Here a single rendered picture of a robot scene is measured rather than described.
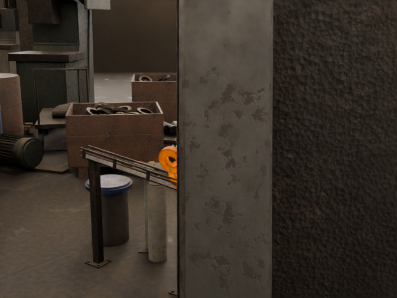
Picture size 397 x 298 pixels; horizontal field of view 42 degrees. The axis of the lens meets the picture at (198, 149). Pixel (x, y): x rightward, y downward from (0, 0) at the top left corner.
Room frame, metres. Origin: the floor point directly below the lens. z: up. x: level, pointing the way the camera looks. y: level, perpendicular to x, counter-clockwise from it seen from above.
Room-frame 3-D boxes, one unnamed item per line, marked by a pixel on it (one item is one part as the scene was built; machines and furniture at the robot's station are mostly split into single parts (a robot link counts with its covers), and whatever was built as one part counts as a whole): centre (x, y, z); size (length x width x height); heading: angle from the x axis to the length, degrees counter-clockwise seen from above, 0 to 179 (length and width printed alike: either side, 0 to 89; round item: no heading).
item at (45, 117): (6.28, 1.65, 0.48); 1.18 x 0.65 x 0.96; 12
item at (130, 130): (5.16, 0.85, 0.33); 0.93 x 0.73 x 0.66; 99
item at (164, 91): (6.83, 0.37, 0.38); 1.03 x 0.83 x 0.75; 95
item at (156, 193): (3.07, 0.26, 0.26); 0.12 x 0.12 x 0.52
